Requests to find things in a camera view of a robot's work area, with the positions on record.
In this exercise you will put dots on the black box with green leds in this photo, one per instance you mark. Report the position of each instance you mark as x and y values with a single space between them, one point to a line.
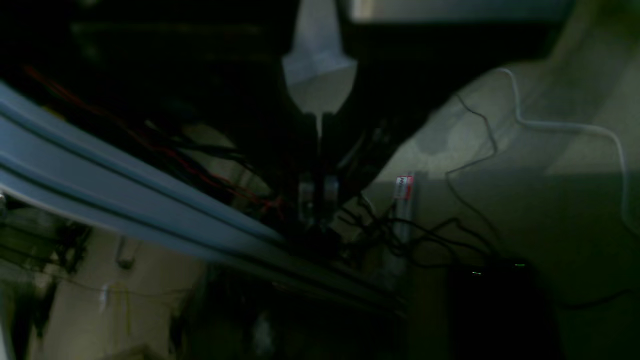
499 312

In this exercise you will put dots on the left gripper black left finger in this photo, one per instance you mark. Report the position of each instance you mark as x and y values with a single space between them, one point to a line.
298 147

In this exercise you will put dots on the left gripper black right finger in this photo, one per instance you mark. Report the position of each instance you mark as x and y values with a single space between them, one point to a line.
338 144

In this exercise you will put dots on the grey aluminium frame rail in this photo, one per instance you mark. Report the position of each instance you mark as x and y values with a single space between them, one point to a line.
52 164

